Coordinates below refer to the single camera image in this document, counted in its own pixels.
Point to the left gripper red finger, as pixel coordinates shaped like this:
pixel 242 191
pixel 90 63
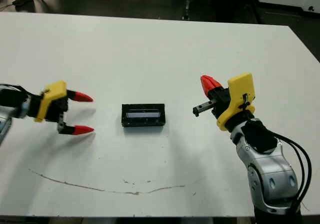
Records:
pixel 80 130
pixel 81 97

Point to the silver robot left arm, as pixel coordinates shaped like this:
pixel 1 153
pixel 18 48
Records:
pixel 12 100

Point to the black metal stand pole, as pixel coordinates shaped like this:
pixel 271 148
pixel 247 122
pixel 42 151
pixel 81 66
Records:
pixel 187 7

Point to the glossy black box lid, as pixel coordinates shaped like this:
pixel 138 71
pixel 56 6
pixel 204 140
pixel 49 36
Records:
pixel 143 121

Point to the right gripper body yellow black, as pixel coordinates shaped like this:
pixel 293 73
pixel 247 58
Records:
pixel 241 87

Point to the small black knob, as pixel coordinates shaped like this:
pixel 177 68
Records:
pixel 311 8

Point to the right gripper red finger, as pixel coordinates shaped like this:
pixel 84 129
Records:
pixel 216 84
pixel 206 85

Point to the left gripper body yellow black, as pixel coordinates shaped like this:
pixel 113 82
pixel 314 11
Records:
pixel 53 91

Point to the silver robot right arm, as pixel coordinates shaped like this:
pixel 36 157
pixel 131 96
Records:
pixel 272 174

